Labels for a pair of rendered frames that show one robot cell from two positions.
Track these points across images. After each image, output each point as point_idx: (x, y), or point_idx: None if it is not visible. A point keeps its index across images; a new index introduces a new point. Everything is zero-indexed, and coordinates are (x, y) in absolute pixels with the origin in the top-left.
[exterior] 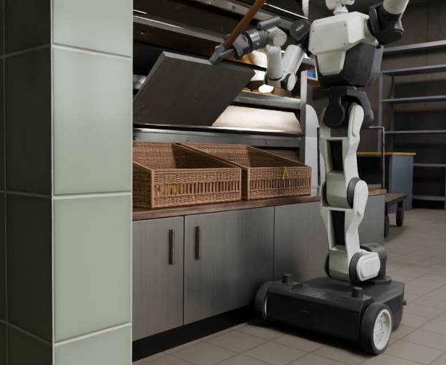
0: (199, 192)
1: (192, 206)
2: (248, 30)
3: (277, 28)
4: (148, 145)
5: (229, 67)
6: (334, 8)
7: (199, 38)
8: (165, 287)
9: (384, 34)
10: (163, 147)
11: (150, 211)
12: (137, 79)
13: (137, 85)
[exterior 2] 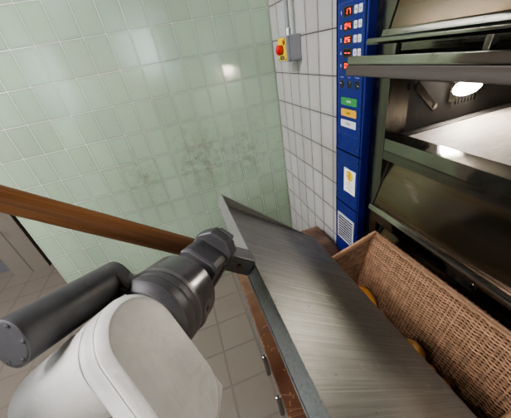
0: None
1: (275, 376)
2: (156, 262)
3: (42, 363)
4: (477, 317)
5: (263, 308)
6: None
7: None
8: (271, 377)
9: None
10: None
11: (253, 319)
12: None
13: None
